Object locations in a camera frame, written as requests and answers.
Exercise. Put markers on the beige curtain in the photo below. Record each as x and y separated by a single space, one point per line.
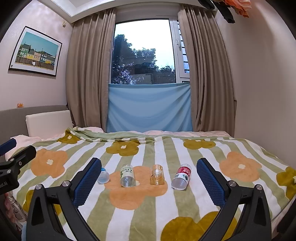
208 76
89 76

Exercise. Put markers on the clear cup red label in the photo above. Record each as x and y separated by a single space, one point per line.
180 180

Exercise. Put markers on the white cushion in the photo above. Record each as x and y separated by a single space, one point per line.
49 122

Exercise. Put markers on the small orange figurine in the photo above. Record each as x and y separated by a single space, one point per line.
19 105

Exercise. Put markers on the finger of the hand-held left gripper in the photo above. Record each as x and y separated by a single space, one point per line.
8 146
24 155

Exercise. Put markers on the orange fabric flower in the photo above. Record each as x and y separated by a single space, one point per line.
239 5

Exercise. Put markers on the framed houses picture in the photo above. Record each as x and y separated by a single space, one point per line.
34 51

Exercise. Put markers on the white wall hook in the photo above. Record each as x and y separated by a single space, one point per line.
64 23

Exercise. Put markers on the clear plastic bottle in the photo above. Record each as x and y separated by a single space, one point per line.
15 208

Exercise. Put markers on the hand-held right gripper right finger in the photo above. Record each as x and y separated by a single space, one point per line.
211 183

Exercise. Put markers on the black hanging cloth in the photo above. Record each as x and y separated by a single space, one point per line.
227 14

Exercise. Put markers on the floral striped blanket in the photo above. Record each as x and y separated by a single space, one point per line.
143 208

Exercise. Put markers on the white framed window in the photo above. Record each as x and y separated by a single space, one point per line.
141 46

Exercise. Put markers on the light blue cloth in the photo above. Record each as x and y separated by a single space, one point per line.
149 107

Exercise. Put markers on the blue-capped clear bottle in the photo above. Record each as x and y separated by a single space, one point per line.
104 177

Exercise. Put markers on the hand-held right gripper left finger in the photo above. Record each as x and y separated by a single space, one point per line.
86 183

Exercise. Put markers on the amber clear bottle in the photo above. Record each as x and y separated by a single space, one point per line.
157 176

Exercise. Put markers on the grey bed headboard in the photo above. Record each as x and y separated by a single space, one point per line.
12 120

